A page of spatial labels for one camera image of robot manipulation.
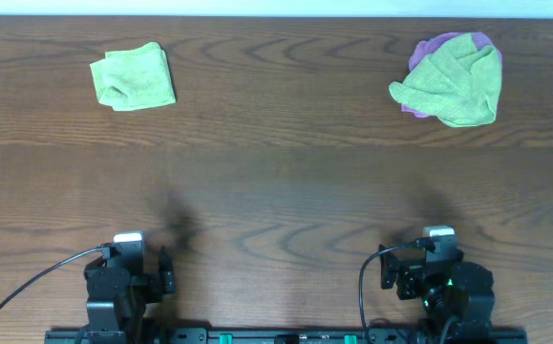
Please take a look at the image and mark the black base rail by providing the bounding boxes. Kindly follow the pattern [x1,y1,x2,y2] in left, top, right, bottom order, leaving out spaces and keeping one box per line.
[44,328,529,344]

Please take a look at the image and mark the black cable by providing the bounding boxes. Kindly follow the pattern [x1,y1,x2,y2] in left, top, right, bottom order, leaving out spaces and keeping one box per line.
[357,240,433,344]
[0,246,115,344]

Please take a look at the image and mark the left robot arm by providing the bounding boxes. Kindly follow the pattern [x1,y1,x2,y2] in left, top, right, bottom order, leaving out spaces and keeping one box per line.
[84,240,175,343]

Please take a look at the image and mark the green microfiber cloth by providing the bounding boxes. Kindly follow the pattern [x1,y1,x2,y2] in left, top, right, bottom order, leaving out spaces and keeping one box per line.
[389,33,502,128]

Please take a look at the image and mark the right black cable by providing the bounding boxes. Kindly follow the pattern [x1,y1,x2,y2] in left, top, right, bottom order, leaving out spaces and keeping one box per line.
[357,240,433,344]

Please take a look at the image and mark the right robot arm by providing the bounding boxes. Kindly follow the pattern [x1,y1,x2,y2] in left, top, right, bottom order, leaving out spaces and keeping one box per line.
[378,234,497,344]

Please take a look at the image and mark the purple cloth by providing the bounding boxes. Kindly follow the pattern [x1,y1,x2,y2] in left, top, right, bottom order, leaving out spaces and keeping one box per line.
[401,32,502,118]

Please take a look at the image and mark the folded green cloth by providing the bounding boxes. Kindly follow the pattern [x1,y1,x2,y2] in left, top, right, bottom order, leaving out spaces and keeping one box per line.
[90,42,176,111]

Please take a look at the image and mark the left black cable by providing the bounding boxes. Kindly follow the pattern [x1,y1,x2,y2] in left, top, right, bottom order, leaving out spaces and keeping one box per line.
[0,246,115,344]

